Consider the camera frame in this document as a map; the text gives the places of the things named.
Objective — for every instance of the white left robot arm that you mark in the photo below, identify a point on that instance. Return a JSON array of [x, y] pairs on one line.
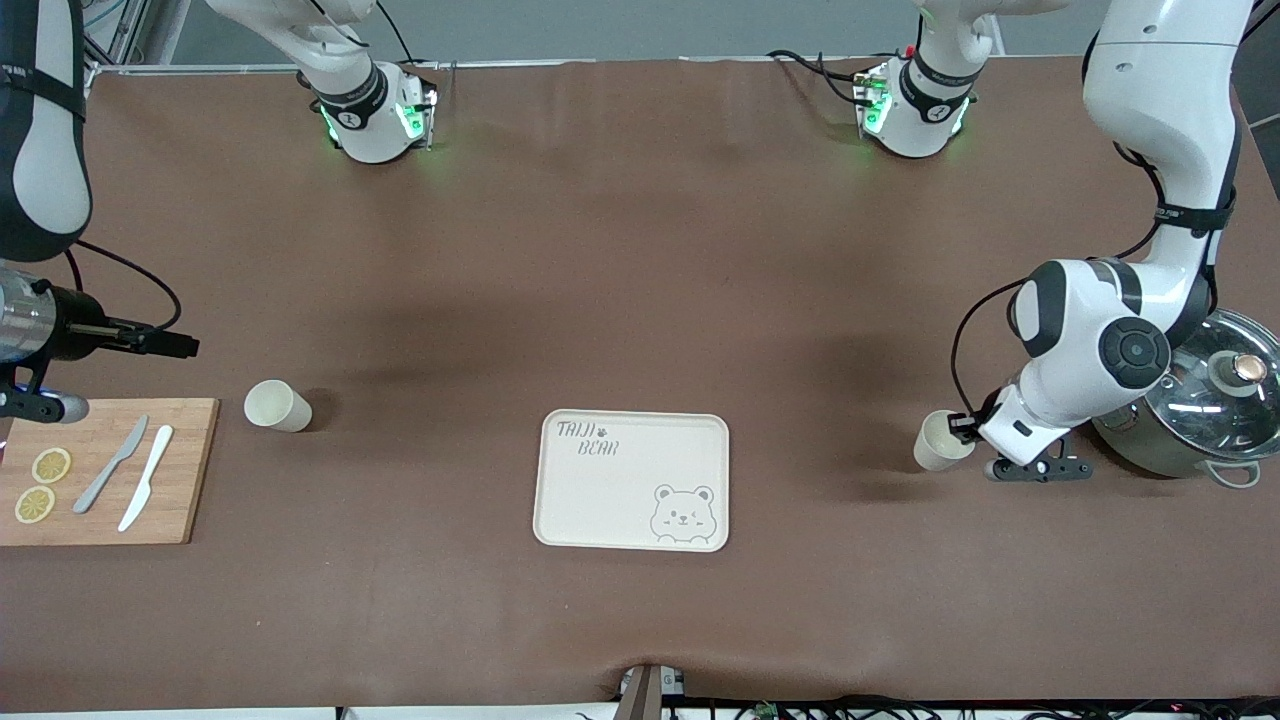
[[1150, 80]]

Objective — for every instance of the white plastic knife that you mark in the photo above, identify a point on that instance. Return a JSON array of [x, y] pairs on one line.
[[145, 480]]

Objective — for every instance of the aluminium frame profile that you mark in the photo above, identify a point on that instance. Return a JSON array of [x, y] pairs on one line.
[[120, 40]]

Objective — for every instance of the white plastic cup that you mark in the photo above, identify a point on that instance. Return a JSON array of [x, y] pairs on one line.
[[280, 408], [935, 445]]

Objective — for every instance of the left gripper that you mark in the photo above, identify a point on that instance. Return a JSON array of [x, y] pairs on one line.
[[966, 424]]

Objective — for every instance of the wooden cutting board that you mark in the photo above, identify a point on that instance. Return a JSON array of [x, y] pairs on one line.
[[190, 480]]

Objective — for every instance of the brown table mat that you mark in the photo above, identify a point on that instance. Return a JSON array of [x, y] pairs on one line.
[[640, 250]]

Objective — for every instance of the grey cooking pot glass lid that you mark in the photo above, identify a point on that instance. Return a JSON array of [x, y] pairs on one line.
[[1130, 445]]

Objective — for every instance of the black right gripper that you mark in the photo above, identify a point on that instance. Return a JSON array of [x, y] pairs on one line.
[[72, 326]]

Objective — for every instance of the grey plastic knife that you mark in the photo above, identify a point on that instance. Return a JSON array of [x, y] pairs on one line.
[[105, 475]]

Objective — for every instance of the metal table edge bracket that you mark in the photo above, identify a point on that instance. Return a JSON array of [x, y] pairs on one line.
[[645, 695]]

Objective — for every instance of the cream tray with bear print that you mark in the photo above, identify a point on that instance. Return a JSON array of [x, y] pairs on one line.
[[600, 500]]

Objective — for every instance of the lemon slice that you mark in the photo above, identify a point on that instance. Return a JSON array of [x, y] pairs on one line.
[[35, 505], [52, 465]]

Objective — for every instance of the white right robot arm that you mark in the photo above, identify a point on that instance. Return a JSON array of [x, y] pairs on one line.
[[45, 180]]

